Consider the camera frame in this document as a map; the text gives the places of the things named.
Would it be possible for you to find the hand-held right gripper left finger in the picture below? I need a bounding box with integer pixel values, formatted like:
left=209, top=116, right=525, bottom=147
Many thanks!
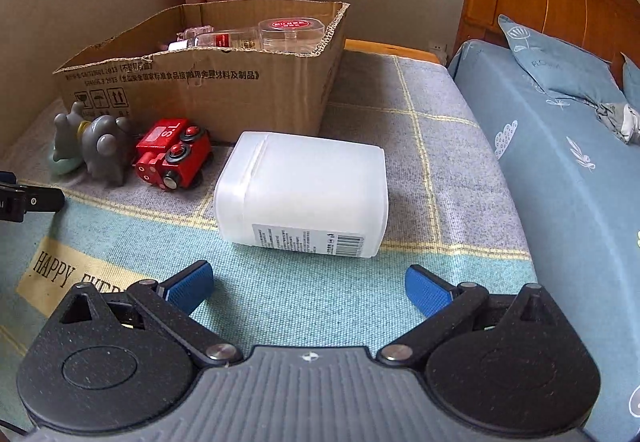
left=57, top=259, right=246, bottom=368

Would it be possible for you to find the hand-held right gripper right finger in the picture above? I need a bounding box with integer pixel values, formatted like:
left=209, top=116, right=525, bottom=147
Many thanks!
left=375, top=265, right=556, bottom=365

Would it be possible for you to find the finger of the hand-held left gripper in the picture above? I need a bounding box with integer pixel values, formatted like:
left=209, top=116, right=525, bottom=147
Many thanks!
left=0, top=169, right=66, bottom=223

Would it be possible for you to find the white plastic container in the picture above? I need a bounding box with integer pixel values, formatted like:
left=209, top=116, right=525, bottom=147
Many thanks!
left=213, top=131, right=390, bottom=259

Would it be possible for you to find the cardboard box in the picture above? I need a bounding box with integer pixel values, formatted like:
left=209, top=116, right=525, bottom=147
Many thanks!
left=52, top=0, right=351, bottom=145

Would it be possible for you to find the clear pill jar silver cap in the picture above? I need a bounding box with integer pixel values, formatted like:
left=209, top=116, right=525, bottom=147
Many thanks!
left=167, top=31, right=261, bottom=52

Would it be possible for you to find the clear round red-label container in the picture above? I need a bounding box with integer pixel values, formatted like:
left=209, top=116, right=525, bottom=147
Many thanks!
left=257, top=16, right=328, bottom=54

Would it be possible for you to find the mint green round case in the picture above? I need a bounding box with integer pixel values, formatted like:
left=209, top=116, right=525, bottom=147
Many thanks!
left=52, top=152, right=86, bottom=175

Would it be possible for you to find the grey elephant figurine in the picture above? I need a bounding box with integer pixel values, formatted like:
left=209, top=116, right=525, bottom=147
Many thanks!
left=52, top=101, right=135, bottom=187

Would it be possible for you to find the red toy train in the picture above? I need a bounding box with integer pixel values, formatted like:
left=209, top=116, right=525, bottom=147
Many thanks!
left=132, top=119, right=213, bottom=193

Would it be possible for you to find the checked grey green blanket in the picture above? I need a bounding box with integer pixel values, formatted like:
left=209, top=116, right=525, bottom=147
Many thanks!
left=0, top=47, right=541, bottom=442

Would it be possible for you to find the blue patterned bedsheet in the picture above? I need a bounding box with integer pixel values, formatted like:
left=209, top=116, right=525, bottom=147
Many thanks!
left=447, top=40, right=640, bottom=442

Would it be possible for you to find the crumpled grey cloth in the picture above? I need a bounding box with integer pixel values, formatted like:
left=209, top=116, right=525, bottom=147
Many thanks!
left=595, top=102, right=640, bottom=144

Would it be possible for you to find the large blue pillow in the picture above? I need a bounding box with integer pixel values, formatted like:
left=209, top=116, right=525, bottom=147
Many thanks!
left=497, top=15, right=628, bottom=106

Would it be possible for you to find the wooden bed frame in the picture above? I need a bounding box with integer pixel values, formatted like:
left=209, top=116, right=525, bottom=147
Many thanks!
left=345, top=38, right=446, bottom=66

